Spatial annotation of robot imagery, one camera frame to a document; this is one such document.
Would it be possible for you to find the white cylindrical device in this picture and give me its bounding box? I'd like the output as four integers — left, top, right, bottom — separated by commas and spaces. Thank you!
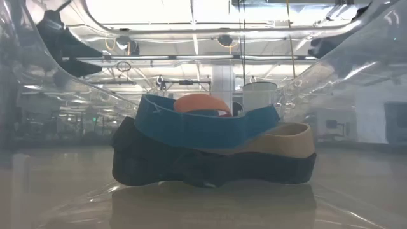
241, 81, 279, 112

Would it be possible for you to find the clear plastic bin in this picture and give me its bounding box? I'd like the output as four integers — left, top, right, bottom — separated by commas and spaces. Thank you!
0, 0, 407, 229

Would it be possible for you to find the long black rubber band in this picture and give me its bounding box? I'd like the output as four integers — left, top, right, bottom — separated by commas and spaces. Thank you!
111, 116, 318, 189

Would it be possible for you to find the tan rubber band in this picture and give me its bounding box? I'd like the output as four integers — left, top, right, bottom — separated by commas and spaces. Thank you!
195, 122, 316, 159

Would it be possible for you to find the large orange rubber band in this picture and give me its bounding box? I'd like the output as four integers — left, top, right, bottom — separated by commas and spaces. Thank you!
173, 93, 233, 118

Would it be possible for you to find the dark blue rubber band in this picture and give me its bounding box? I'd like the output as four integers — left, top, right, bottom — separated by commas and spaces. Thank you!
133, 94, 281, 149

